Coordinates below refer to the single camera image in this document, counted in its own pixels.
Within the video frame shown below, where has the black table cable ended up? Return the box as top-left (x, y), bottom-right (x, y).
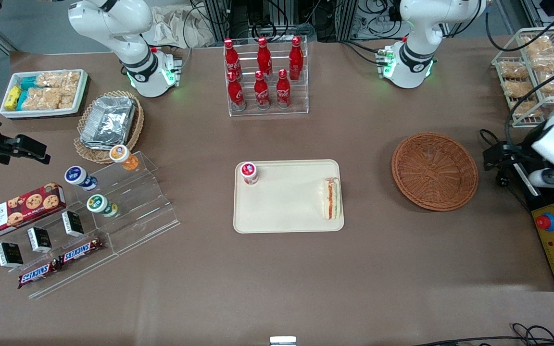
top-left (495, 174), bottom-right (531, 213)

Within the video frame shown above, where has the green lid yogurt cup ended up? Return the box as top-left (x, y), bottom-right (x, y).
top-left (87, 194), bottom-right (119, 218)

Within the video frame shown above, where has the black equipment rack frame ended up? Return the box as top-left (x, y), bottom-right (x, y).
top-left (199, 0), bottom-right (357, 43)

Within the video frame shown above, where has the light woven flat basket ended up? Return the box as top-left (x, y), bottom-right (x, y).
top-left (74, 90), bottom-right (145, 164)

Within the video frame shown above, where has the beige crumpled cloth bag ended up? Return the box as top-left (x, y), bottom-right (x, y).
top-left (142, 5), bottom-right (215, 49)

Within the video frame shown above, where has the small black box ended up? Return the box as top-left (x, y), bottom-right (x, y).
top-left (0, 242), bottom-right (24, 268)
top-left (62, 210), bottom-right (85, 237)
top-left (27, 227), bottom-right (52, 253)

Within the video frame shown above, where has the clear acrylic stepped stand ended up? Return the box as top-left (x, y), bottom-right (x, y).
top-left (0, 151), bottom-right (181, 300)

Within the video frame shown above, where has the red Walkers cookie box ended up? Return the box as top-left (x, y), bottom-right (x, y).
top-left (0, 183), bottom-right (67, 242)

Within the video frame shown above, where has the red cola bottle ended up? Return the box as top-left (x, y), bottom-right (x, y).
top-left (276, 69), bottom-right (291, 109)
top-left (227, 71), bottom-right (246, 112)
top-left (224, 38), bottom-right (242, 80)
top-left (289, 36), bottom-right (304, 81)
top-left (254, 71), bottom-right (271, 111)
top-left (257, 37), bottom-right (273, 80)

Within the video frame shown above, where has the white rectangular snack bin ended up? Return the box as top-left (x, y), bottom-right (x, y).
top-left (0, 69), bottom-right (89, 119)

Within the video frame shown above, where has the clear rice cracker bag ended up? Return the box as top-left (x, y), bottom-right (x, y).
top-left (36, 72), bottom-right (64, 88)
top-left (24, 87), bottom-right (62, 111)
top-left (61, 71), bottom-right (81, 109)

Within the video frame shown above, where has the Snickers chocolate bar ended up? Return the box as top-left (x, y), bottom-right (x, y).
top-left (58, 238), bottom-right (105, 266)
top-left (17, 259), bottom-right (62, 289)

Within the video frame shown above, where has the brown wicker basket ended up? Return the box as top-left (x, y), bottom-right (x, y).
top-left (391, 132), bottom-right (479, 212)

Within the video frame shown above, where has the red lid yogurt cup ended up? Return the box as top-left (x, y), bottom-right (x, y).
top-left (240, 162), bottom-right (259, 186)

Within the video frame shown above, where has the yellow snack packet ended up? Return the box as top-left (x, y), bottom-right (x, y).
top-left (4, 86), bottom-right (22, 111)

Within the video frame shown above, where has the blue lid yogurt cup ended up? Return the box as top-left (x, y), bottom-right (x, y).
top-left (64, 166), bottom-right (98, 191)

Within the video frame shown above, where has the white wire rack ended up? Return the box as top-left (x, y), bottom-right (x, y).
top-left (491, 26), bottom-right (554, 128)

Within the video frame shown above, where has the silver foil container stack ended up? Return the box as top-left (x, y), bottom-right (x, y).
top-left (79, 95), bottom-right (137, 150)

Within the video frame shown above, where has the beige plastic tray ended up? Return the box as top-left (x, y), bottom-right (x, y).
top-left (233, 159), bottom-right (345, 234)

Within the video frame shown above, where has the orange lid yogurt cup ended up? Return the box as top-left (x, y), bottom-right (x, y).
top-left (109, 145), bottom-right (139, 171)

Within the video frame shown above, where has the clear acrylic bottle rack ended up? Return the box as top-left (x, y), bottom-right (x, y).
top-left (224, 36), bottom-right (310, 117)

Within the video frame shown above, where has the triangular sandwich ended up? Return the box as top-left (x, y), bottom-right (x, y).
top-left (323, 177), bottom-right (342, 221)

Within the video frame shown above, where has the black floor cable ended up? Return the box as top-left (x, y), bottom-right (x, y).
top-left (414, 323), bottom-right (554, 346)

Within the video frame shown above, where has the black flat appliance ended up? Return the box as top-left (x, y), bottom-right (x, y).
top-left (510, 162), bottom-right (554, 212)

